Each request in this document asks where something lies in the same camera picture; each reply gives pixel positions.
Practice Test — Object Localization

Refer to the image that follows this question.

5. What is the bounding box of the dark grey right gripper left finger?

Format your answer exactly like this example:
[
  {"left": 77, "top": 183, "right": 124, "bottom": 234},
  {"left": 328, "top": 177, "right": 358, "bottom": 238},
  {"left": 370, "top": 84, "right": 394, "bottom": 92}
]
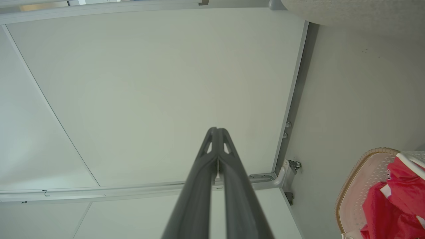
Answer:
[{"left": 162, "top": 127, "right": 218, "bottom": 239}]

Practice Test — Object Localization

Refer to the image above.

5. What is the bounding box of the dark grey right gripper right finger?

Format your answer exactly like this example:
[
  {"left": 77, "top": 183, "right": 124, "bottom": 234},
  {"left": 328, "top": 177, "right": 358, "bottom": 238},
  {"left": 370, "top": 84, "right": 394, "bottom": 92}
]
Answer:
[{"left": 217, "top": 128, "right": 275, "bottom": 239}]

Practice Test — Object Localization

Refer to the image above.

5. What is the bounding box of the cream perforated laundry basket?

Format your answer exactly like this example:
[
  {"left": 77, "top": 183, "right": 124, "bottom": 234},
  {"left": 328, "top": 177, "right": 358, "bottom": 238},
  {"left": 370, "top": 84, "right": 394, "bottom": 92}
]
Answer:
[{"left": 335, "top": 147, "right": 425, "bottom": 239}]

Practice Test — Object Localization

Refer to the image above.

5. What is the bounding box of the red white lettered jacket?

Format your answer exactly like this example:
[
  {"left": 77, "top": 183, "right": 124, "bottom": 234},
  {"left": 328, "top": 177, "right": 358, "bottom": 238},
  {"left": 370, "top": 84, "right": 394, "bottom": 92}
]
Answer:
[{"left": 360, "top": 156, "right": 425, "bottom": 239}]

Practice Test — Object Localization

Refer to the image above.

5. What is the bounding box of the white partition panel grey frame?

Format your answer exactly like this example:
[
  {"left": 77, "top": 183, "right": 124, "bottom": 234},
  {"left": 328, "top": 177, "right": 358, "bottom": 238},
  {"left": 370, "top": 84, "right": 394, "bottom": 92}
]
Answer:
[{"left": 0, "top": 6, "right": 310, "bottom": 202}]

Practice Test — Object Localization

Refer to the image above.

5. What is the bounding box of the grey partition foot bracket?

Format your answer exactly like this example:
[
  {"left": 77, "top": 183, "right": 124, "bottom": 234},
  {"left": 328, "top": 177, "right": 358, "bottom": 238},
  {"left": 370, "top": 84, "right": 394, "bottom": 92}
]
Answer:
[
  {"left": 248, "top": 159, "right": 297, "bottom": 192},
  {"left": 268, "top": 0, "right": 287, "bottom": 11}
]

